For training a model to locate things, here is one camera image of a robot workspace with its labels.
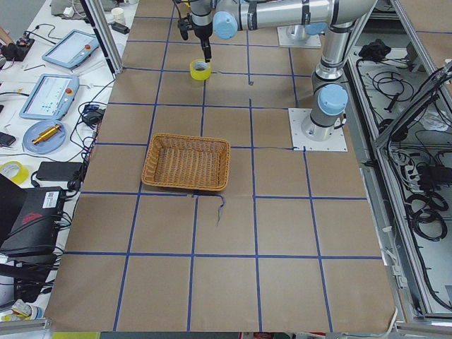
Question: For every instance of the spare yellow tape roll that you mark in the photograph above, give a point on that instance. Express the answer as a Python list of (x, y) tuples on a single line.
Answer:
[(15, 172)]

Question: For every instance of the brown wicker basket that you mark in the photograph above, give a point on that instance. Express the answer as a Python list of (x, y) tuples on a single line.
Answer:
[(187, 162)]

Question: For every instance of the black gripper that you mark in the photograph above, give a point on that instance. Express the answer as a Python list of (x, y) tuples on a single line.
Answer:
[(202, 32)]

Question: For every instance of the lower teach pendant tablet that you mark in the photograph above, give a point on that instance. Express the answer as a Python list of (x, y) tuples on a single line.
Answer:
[(51, 97)]

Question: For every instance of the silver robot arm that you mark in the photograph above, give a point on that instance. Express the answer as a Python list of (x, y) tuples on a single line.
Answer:
[(333, 25)]

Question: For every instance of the black power adapter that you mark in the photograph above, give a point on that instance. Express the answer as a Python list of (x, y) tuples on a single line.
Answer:
[(58, 172)]

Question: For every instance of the teach pendant tablet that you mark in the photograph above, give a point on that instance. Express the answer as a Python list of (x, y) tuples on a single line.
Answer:
[(72, 50), (51, 97)]

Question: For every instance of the upper teach pendant tablet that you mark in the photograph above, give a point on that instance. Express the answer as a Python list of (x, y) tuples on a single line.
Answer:
[(72, 50)]

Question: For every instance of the white paper cup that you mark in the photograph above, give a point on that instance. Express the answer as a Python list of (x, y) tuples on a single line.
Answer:
[(118, 15)]

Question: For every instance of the black computer box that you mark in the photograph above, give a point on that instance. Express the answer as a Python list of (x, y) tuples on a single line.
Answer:
[(29, 219)]

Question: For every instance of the blue plate with brass part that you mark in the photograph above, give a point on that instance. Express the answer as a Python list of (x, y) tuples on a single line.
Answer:
[(44, 137)]

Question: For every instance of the yellow packing tape roll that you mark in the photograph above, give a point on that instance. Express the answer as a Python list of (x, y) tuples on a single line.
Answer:
[(200, 70)]

